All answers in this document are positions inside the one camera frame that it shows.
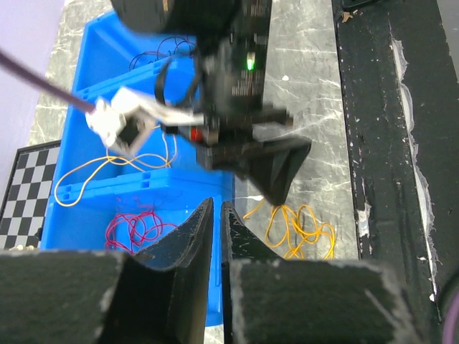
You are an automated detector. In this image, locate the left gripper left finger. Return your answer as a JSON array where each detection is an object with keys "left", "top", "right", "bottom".
[{"left": 1, "top": 199, "right": 214, "bottom": 343}]

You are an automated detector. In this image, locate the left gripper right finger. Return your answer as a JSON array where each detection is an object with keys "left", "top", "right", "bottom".
[{"left": 220, "top": 202, "right": 422, "bottom": 343}]

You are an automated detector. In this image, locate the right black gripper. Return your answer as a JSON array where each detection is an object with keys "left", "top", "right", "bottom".
[{"left": 161, "top": 103, "right": 312, "bottom": 206}]

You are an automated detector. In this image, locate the yellow cable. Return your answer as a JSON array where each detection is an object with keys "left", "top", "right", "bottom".
[{"left": 53, "top": 125, "right": 336, "bottom": 261}]

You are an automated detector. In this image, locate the blue three-compartment plastic bin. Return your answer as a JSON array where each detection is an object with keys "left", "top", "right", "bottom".
[{"left": 41, "top": 12, "right": 234, "bottom": 326}]

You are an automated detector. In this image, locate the dark purple cable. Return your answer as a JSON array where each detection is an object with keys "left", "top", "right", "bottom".
[{"left": 128, "top": 35, "right": 197, "bottom": 71}]

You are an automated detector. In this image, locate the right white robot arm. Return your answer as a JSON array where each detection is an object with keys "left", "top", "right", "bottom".
[{"left": 112, "top": 1, "right": 311, "bottom": 206}]

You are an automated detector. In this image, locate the short white chess piece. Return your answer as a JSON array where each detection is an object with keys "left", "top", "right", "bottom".
[{"left": 9, "top": 244, "right": 36, "bottom": 251}]

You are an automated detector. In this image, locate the black and white chessboard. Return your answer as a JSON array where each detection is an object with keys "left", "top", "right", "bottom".
[{"left": 1, "top": 140, "right": 60, "bottom": 249}]

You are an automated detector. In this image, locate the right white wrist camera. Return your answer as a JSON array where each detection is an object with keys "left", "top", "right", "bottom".
[{"left": 85, "top": 87, "right": 204, "bottom": 158}]

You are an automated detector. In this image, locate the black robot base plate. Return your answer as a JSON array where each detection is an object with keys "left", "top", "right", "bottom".
[{"left": 332, "top": 1, "right": 458, "bottom": 327}]

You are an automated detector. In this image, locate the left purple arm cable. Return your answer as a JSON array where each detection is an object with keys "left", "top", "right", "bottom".
[{"left": 441, "top": 286, "right": 459, "bottom": 344}]

